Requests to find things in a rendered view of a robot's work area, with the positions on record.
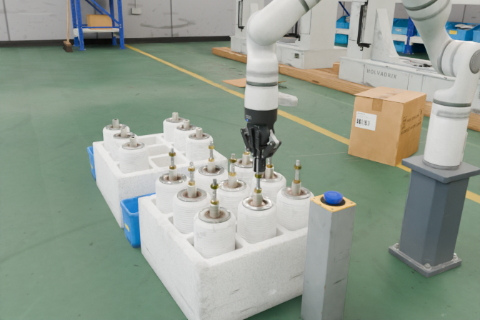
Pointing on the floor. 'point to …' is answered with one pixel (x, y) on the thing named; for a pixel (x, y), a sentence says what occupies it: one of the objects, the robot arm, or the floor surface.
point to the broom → (68, 16)
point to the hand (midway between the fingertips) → (258, 164)
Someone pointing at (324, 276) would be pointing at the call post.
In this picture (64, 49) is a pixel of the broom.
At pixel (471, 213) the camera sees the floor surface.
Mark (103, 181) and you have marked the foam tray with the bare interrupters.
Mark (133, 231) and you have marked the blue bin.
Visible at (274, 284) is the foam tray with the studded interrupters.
